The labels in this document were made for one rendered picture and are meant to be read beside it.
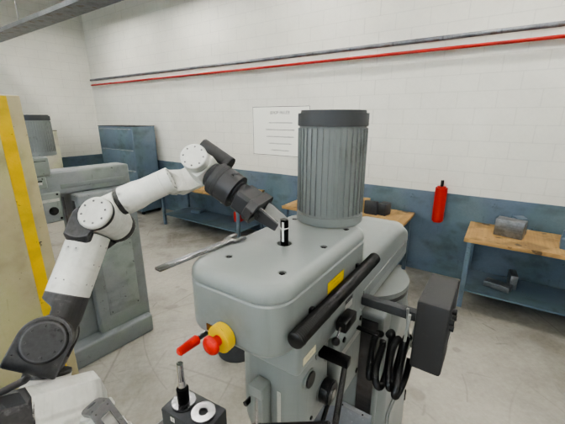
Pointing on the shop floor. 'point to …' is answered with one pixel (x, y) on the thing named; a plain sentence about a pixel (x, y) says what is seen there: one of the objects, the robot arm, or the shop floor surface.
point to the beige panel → (21, 235)
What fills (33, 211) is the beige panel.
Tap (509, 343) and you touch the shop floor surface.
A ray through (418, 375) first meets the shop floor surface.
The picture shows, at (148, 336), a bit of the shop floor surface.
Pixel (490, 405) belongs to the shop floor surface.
